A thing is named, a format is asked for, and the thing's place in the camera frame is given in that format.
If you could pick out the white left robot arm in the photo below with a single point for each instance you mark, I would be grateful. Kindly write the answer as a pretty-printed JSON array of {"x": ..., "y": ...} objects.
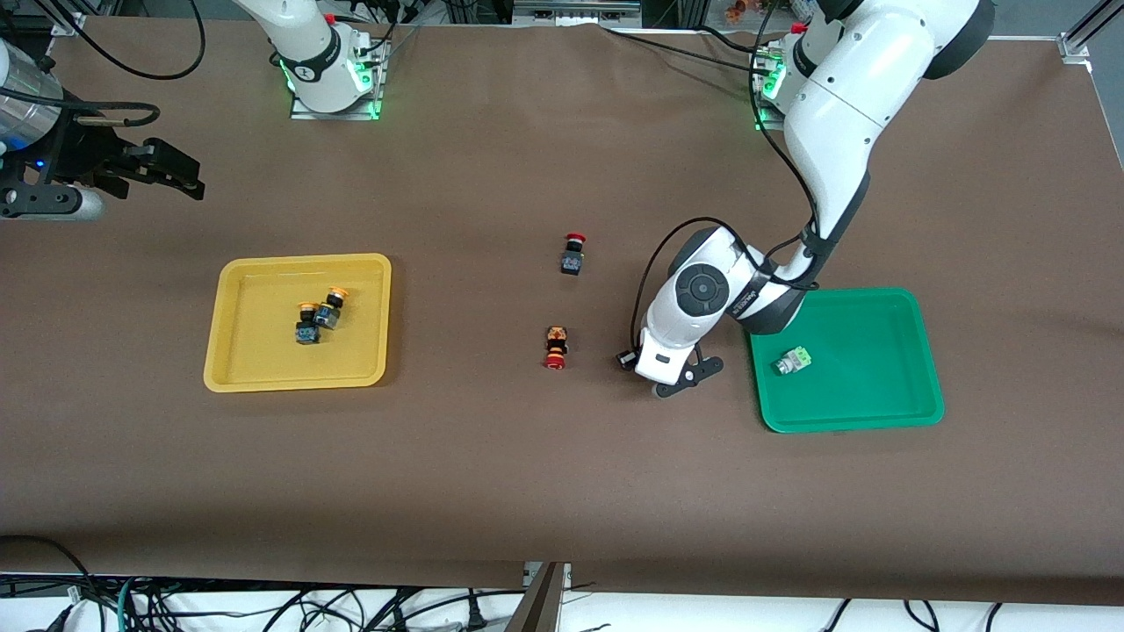
[{"x": 843, "y": 96}]

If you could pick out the grey metal box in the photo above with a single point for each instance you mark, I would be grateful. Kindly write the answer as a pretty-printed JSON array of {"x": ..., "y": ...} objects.
[{"x": 575, "y": 10}]

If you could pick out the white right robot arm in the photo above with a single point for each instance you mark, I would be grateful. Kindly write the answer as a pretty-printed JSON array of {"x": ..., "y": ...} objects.
[{"x": 307, "y": 53}]

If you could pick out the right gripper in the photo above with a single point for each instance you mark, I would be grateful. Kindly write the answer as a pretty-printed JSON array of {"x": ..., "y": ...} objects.
[{"x": 82, "y": 154}]

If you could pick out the red button black body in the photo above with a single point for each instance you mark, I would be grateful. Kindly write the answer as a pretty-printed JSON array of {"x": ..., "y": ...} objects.
[{"x": 572, "y": 259}]

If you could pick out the green plastic tray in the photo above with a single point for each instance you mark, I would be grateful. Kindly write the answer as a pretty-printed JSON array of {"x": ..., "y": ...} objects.
[{"x": 869, "y": 395}]

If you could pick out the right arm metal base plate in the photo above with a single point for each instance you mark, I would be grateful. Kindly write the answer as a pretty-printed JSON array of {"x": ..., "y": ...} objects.
[{"x": 303, "y": 112}]

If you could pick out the red button orange body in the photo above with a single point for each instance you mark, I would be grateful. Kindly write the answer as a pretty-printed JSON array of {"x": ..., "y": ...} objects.
[{"x": 556, "y": 347}]

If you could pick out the yellow push button switch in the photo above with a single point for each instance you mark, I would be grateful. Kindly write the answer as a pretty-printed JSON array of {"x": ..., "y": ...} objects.
[
  {"x": 329, "y": 314},
  {"x": 306, "y": 333}
]

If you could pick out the aluminium frame corner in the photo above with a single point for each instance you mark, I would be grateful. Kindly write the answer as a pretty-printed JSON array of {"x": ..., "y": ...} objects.
[{"x": 1076, "y": 46}]

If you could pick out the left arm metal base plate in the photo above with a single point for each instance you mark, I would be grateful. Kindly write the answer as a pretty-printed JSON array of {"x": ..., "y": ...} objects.
[{"x": 766, "y": 123}]

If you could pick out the brown table cover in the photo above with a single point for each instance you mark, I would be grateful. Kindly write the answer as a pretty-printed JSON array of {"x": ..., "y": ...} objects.
[{"x": 562, "y": 491}]

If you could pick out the green push button switch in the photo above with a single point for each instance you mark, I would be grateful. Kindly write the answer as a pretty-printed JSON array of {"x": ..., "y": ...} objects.
[{"x": 795, "y": 361}]

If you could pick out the yellow plastic tray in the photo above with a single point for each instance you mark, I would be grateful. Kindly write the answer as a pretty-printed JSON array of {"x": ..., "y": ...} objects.
[{"x": 255, "y": 351}]

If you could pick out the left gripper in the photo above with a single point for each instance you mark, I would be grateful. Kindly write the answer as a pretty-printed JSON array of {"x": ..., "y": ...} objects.
[{"x": 625, "y": 362}]

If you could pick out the aluminium profile leg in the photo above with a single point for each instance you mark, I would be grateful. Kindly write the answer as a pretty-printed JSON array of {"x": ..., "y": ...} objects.
[{"x": 544, "y": 606}]

